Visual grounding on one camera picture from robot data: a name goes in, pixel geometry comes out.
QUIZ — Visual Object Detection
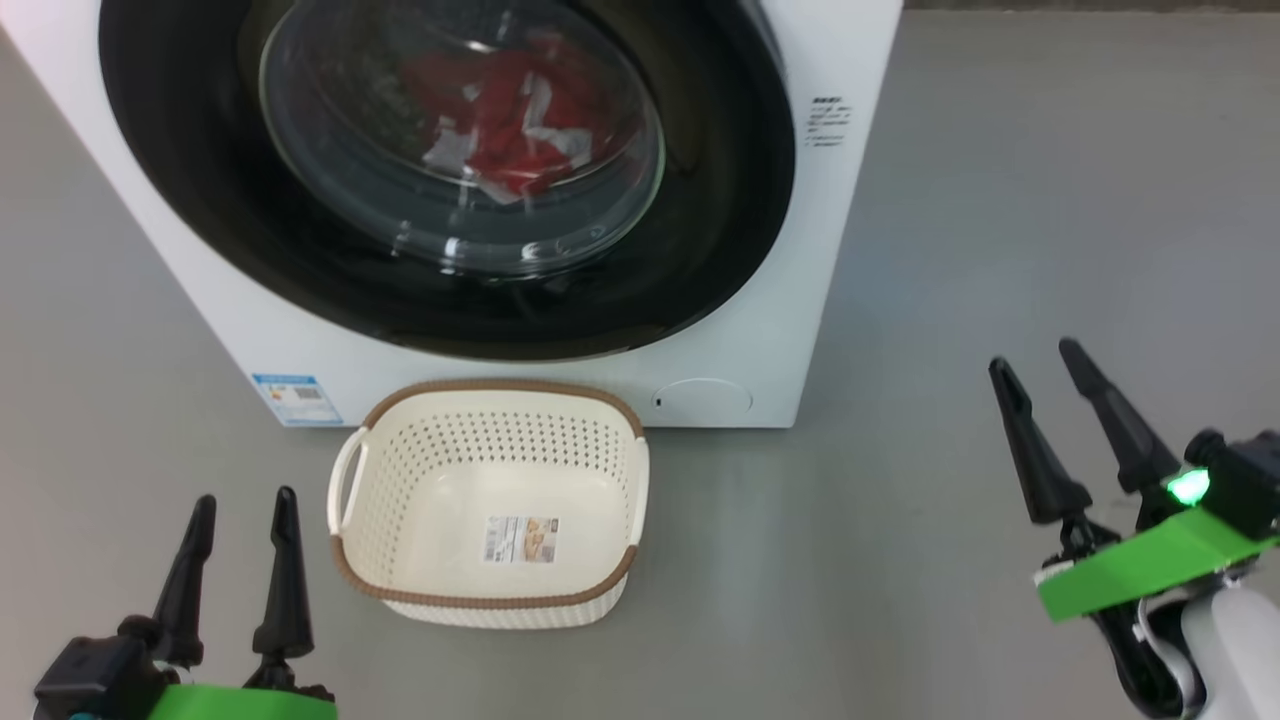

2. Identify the black glass washing machine door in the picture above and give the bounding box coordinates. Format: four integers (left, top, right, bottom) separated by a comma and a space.
98, 0, 798, 363

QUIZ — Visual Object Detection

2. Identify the red and white clothing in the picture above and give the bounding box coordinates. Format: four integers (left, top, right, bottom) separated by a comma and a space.
400, 30, 626, 206

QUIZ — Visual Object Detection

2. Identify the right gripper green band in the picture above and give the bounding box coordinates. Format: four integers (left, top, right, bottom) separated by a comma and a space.
988, 337, 1280, 716

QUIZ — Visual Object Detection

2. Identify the printed basket label sticker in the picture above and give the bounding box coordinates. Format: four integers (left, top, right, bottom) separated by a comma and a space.
484, 515, 560, 564

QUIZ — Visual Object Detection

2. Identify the white washing machine body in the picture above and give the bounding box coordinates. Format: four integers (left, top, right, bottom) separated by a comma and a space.
0, 0, 905, 430

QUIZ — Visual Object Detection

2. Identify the blue energy label sticker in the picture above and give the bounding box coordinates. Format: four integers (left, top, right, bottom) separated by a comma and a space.
251, 374, 343, 428

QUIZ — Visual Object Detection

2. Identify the round white filter cover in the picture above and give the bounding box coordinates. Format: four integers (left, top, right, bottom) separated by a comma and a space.
652, 378, 753, 419

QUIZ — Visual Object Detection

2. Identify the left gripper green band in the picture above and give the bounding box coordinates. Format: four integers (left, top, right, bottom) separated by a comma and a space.
148, 486, 339, 720

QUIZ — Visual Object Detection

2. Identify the cream basket with brown rim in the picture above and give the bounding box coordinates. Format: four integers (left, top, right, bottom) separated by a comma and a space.
326, 378, 651, 631

